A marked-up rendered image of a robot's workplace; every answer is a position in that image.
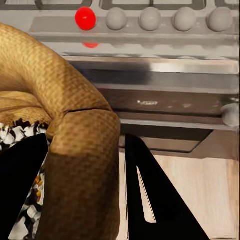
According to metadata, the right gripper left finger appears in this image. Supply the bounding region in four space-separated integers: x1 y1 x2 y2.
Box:
0 133 49 240

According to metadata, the popcorn bag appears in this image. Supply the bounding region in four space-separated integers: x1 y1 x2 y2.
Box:
0 23 121 240

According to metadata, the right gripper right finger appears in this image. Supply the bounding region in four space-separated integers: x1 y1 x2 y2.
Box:
125 133 210 240

